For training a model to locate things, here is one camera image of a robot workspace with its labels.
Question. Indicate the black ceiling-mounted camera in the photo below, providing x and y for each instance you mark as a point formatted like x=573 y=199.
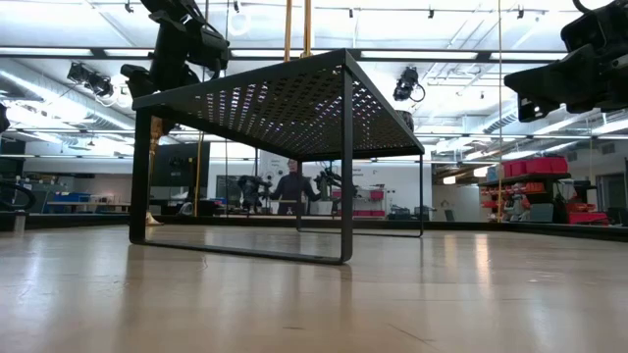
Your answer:
x=406 y=83
x=90 y=81

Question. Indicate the tall gold candlestick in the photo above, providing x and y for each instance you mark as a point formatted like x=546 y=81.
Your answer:
x=307 y=24
x=288 y=29
x=154 y=219

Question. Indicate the black overhead light bar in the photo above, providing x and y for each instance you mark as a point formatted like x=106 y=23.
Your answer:
x=483 y=55

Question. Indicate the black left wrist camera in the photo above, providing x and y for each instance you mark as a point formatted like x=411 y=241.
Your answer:
x=208 y=49

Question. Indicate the black background robot arm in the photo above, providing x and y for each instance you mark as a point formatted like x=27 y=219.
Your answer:
x=252 y=188
x=331 y=179

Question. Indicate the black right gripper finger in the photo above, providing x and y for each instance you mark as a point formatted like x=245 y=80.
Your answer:
x=530 y=112
x=559 y=81

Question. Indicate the black perforated metal shelf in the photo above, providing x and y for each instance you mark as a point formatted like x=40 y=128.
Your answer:
x=347 y=171

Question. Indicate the red storage bin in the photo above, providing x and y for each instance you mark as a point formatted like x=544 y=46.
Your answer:
x=588 y=217
x=377 y=195
x=538 y=166
x=369 y=213
x=514 y=168
x=559 y=165

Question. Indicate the black monitor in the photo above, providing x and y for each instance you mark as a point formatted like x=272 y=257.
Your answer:
x=179 y=164

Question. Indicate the black table frame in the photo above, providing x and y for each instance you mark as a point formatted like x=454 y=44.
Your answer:
x=490 y=226

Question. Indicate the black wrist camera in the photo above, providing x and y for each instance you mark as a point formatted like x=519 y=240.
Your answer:
x=208 y=49
x=589 y=27

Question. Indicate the person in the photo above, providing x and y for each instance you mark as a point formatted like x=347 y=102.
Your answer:
x=292 y=188

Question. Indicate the small white post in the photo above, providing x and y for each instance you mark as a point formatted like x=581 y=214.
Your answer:
x=19 y=221

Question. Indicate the blue storage bin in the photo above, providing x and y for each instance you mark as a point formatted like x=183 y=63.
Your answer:
x=73 y=197

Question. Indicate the dark candle jar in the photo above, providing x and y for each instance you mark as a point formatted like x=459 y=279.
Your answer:
x=405 y=121

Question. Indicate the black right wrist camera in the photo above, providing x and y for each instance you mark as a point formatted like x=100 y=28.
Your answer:
x=589 y=27

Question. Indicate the black storage rack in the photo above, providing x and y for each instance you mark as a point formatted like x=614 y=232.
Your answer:
x=520 y=176

